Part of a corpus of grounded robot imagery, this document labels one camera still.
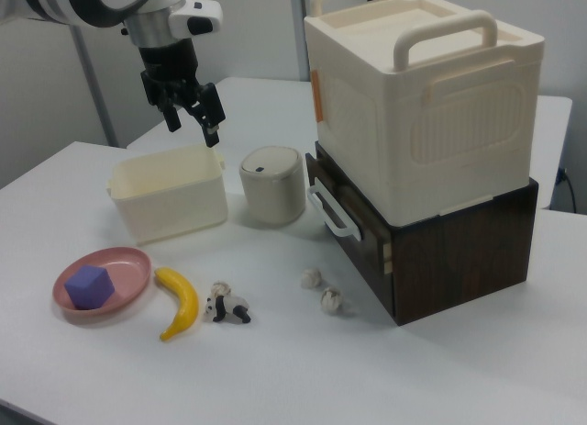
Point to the grey metal partition post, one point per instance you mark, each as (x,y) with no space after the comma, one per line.
(98,94)
(300,35)

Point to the purple cube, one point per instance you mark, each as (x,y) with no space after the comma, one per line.
(89,288)

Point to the orange tape strip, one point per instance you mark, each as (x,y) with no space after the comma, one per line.
(317,94)

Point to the dark wooden drawer cabinet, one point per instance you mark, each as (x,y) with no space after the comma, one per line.
(458,260)

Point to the yellow toy banana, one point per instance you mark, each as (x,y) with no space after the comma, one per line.
(183,301)

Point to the panda toy figure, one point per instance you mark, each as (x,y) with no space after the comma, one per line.
(227,308)

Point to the pink plate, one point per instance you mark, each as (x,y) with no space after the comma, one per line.
(124,273)

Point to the small cream lidded trash can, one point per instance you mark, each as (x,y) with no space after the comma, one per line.
(271,184)

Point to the cream open plastic bin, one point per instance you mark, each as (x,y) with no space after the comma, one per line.
(169,191)

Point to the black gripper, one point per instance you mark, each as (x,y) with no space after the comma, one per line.
(167,67)

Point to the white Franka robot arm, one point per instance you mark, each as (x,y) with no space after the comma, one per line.
(87,3)

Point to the crumpled paper ball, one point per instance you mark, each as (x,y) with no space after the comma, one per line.
(312,277)
(220,288)
(331,299)

